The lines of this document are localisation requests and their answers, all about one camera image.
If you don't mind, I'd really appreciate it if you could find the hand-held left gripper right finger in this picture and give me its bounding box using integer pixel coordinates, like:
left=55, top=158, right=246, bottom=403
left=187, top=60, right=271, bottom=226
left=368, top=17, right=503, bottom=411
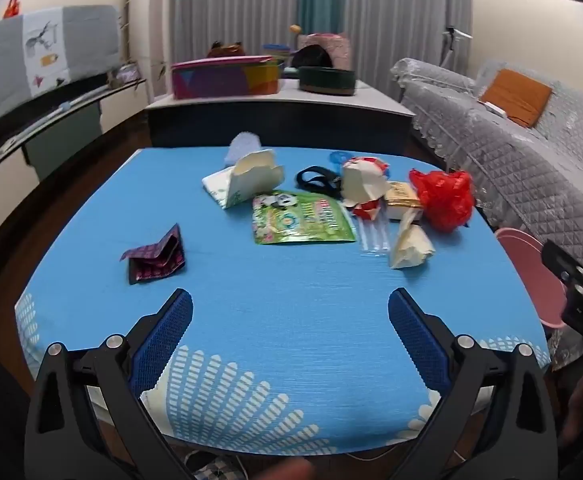
left=388, top=287, right=559, bottom=480

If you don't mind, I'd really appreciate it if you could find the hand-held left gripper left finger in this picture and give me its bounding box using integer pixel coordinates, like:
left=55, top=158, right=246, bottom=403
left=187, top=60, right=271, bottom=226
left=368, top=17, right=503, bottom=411
left=24, top=287, right=194, bottom=480

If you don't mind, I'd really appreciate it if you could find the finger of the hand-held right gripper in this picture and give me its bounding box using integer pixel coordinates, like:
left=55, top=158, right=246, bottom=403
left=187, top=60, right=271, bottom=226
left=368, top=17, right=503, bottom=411
left=541, top=240, right=583, bottom=286

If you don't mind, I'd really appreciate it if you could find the pink plastic basin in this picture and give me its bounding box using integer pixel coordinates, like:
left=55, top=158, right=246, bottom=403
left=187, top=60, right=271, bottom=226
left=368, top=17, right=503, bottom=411
left=495, top=227, right=569, bottom=330

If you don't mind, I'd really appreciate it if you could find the purple wrapper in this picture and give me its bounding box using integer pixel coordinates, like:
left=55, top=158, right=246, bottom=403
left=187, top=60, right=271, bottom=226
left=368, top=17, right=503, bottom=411
left=120, top=223, right=187, bottom=286

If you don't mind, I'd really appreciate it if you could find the white tissue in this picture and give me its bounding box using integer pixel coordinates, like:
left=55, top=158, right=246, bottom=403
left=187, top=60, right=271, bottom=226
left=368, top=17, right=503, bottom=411
left=389, top=208, right=436, bottom=270

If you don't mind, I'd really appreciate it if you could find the clear plastic wrapper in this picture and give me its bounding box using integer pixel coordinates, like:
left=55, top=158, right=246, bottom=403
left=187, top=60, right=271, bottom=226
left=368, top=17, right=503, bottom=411
left=359, top=212, right=397, bottom=256

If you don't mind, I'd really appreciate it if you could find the red plastic bag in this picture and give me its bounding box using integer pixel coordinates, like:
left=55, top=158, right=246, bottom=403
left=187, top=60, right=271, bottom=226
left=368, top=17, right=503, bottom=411
left=409, top=169, right=475, bottom=233

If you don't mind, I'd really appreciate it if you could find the yellow small box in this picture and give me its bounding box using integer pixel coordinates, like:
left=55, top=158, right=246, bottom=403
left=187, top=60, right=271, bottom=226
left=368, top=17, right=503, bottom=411
left=384, top=181, right=425, bottom=221

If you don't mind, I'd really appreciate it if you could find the red white paper carton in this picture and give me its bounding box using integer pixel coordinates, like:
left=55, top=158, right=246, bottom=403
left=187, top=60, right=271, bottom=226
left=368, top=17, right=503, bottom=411
left=340, top=156, right=392, bottom=222

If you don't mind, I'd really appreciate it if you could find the green snack bag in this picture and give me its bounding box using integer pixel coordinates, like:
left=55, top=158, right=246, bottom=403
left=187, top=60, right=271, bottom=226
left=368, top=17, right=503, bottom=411
left=251, top=191, right=359, bottom=246

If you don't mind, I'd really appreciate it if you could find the black strap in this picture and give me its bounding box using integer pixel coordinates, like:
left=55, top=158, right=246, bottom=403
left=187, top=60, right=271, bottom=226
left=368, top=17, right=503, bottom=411
left=295, top=166, right=345, bottom=200

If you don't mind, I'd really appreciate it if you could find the grey quilted sofa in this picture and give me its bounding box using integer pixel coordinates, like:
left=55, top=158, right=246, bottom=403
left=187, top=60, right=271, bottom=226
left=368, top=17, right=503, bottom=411
left=390, top=57, right=583, bottom=366

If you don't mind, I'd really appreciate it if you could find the blue patterned tablecloth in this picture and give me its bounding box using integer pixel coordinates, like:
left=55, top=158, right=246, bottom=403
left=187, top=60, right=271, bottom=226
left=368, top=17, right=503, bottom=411
left=15, top=146, right=552, bottom=457

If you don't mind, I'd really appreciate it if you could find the orange cushion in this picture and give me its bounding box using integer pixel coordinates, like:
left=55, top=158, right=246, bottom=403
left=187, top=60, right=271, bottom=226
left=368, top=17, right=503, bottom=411
left=479, top=69, right=553, bottom=128

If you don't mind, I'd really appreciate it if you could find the dark tv cabinet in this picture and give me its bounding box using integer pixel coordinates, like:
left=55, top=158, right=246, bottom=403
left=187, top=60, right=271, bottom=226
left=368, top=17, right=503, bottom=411
left=0, top=77, right=149, bottom=193

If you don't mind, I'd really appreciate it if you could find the white top coffee table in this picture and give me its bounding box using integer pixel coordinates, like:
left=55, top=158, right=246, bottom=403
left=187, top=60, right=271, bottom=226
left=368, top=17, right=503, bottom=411
left=144, top=77, right=417, bottom=153

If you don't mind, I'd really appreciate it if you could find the white floor stand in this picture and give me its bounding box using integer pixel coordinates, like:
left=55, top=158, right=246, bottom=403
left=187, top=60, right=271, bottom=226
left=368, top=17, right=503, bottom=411
left=441, top=25, right=473, bottom=68

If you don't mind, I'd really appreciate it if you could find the colourful storage box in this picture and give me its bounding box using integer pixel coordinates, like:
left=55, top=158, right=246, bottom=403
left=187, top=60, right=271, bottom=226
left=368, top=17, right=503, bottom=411
left=171, top=55, right=281, bottom=101

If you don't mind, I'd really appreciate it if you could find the dark green round bowl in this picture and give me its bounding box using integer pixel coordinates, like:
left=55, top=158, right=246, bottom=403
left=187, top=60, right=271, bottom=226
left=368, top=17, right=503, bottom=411
left=298, top=66, right=357, bottom=97

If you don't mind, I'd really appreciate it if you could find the brown teapot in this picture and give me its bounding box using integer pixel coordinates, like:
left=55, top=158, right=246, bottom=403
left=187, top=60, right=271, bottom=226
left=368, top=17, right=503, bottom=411
left=207, top=40, right=246, bottom=58

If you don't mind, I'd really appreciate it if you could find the black hat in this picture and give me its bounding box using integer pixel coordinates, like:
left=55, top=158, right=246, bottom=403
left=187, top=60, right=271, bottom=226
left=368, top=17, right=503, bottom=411
left=291, top=45, right=335, bottom=70

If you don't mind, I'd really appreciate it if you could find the pink basket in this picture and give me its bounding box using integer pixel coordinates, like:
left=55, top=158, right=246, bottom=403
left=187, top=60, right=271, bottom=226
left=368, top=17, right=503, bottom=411
left=299, top=32, right=352, bottom=73

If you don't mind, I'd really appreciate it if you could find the grey curtain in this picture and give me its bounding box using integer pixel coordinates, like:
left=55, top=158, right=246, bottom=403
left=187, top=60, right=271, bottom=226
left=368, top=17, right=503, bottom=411
left=341, top=0, right=473, bottom=101
left=164, top=0, right=305, bottom=68

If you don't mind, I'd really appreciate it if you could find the white standing air conditioner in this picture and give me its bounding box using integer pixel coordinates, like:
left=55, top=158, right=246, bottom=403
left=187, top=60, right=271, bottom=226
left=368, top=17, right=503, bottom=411
left=147, top=0, right=172, bottom=98

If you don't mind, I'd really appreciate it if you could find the grey covered television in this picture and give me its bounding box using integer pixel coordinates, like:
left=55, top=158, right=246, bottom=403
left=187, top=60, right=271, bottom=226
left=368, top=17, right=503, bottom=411
left=0, top=5, right=122, bottom=131

